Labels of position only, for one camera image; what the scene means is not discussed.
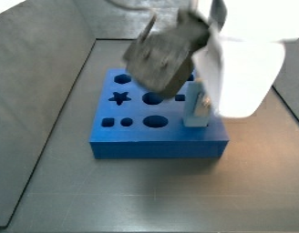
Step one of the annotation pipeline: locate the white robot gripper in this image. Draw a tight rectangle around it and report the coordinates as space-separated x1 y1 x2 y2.
192 0 299 118

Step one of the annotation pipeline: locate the blue foam shape-sorter block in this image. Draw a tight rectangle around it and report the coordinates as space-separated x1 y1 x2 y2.
89 68 228 158

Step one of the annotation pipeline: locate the light blue rectangle block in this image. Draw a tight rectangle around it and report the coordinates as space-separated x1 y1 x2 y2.
183 81 211 127

